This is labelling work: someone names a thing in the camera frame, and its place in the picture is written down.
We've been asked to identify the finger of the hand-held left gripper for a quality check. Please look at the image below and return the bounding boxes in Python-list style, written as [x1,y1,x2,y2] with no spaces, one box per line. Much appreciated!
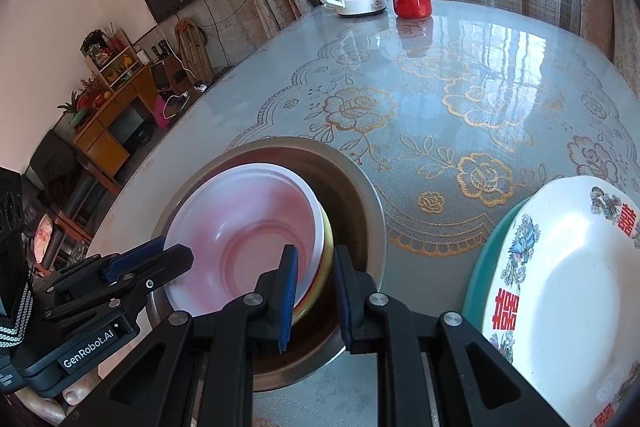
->
[36,279,154,324]
[32,237,195,296]

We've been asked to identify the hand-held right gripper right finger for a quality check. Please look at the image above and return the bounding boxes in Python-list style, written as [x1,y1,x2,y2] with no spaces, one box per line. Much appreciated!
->
[332,246,569,427]

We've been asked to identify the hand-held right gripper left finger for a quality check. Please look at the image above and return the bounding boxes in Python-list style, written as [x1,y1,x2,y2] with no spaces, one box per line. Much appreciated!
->
[60,244,301,427]

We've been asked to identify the yellow bowl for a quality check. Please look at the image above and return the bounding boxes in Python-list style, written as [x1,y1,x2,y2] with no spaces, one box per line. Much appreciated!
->
[292,206,335,326]

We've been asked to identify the red plastic bowl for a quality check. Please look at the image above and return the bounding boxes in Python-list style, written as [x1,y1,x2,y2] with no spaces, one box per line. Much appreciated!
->
[163,163,326,319]

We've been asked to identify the stainless steel basin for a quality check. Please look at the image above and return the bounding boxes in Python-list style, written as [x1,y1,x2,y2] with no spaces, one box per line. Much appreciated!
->
[145,137,388,393]

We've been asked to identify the teal plate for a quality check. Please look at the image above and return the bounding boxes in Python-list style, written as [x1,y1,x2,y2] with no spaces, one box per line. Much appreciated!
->
[461,194,534,344]

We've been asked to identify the large phoenix pattern plate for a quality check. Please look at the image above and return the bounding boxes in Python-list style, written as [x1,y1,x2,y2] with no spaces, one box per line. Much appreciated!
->
[481,175,640,427]

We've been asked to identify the person's left hand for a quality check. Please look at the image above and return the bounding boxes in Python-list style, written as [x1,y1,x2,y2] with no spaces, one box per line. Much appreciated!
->
[15,357,107,427]

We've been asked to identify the low wooden table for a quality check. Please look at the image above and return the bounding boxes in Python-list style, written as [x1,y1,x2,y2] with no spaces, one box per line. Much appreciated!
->
[47,157,124,254]

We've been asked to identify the wooden cabinet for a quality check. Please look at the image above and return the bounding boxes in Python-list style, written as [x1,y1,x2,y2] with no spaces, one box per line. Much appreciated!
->
[72,62,162,178]

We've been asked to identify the pink bag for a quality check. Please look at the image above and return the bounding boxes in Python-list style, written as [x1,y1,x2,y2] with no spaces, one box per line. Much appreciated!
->
[152,97,174,130]

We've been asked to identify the green potted plant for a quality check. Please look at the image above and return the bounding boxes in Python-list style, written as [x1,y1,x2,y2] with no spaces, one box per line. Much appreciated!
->
[56,91,97,128]

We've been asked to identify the wooden folding chair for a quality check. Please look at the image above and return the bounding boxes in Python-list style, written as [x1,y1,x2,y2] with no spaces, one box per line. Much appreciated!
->
[174,19,216,82]

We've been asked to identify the gold floral lace table mat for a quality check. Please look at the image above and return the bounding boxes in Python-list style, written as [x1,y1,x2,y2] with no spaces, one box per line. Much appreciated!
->
[222,19,640,269]

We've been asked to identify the white cable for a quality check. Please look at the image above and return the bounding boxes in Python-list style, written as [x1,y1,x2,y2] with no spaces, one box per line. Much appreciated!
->
[159,52,201,120]

